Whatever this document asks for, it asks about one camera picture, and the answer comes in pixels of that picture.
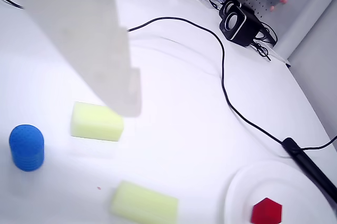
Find tangled black speaker cables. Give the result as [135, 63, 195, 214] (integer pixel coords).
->
[249, 21, 279, 63]

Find blue ribbed cylinder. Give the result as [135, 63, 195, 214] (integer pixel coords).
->
[9, 124, 45, 172]

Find long black cable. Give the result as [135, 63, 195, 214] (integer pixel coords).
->
[127, 16, 286, 145]

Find white round plate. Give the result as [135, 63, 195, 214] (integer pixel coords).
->
[217, 162, 337, 224]

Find pale yellow foam block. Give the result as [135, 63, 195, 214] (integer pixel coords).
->
[70, 101, 124, 142]
[110, 180, 180, 224]

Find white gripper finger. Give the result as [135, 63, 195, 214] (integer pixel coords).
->
[0, 0, 143, 117]

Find black speaker silver ring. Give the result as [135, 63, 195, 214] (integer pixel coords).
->
[219, 7, 263, 48]

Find thin black cable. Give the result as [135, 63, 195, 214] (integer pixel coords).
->
[301, 135, 337, 150]
[0, 0, 24, 9]

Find thick black bar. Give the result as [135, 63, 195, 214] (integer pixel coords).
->
[282, 137, 337, 209]

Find red perforated cube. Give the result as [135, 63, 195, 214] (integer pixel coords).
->
[250, 197, 283, 224]

